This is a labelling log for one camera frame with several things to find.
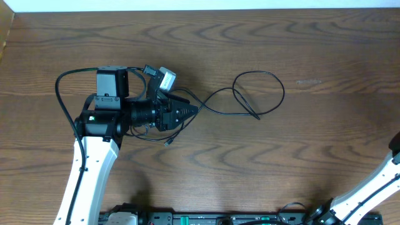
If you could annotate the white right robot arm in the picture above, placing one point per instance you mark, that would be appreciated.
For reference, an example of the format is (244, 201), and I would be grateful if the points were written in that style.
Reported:
(349, 208)

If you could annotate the brown cardboard panel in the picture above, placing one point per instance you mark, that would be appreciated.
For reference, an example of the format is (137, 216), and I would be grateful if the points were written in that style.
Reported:
(6, 20)

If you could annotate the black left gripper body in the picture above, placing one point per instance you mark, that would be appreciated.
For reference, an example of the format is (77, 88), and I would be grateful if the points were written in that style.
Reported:
(162, 117)

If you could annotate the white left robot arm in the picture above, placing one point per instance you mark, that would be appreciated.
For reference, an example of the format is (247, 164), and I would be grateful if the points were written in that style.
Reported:
(126, 98)

